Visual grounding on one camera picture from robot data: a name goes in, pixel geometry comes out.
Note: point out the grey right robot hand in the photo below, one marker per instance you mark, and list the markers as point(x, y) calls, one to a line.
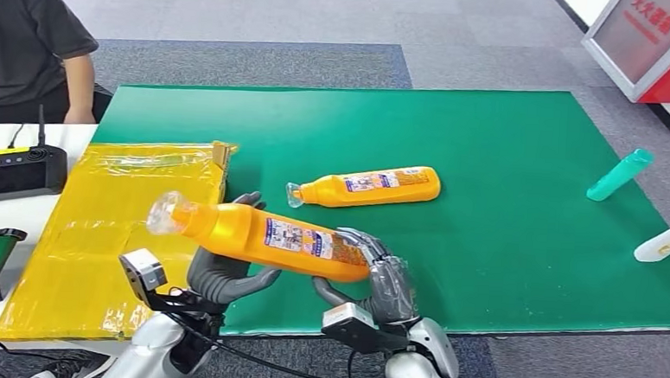
point(393, 288)

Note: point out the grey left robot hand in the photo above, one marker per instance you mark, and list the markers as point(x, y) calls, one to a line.
point(218, 279)

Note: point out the orange bottle with clear cap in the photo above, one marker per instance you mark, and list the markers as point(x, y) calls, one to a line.
point(235, 234)
point(381, 190)

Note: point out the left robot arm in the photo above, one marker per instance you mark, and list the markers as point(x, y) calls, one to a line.
point(149, 350)

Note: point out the teal plastic bottle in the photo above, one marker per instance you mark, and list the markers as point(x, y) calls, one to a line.
point(619, 175)

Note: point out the white plastic bottle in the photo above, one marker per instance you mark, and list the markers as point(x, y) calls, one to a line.
point(668, 239)

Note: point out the yellow taped cardboard box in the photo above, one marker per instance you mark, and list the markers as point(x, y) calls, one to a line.
point(98, 227)

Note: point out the green table mat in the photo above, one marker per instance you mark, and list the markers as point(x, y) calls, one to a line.
point(487, 138)

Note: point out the white side table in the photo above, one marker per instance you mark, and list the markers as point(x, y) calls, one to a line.
point(24, 217)

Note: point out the black remote controller with antennas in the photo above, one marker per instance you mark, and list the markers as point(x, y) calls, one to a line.
point(14, 174)

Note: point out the person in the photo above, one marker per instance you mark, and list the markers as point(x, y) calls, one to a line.
point(16, 33)

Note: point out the red and white sign stand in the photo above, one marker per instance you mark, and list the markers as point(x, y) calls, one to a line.
point(641, 31)

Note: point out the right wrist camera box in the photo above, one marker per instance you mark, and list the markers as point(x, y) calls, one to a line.
point(356, 329)

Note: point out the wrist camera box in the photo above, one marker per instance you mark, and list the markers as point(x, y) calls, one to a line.
point(144, 272)
point(356, 329)

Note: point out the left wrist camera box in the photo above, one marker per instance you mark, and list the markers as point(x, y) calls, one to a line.
point(144, 272)

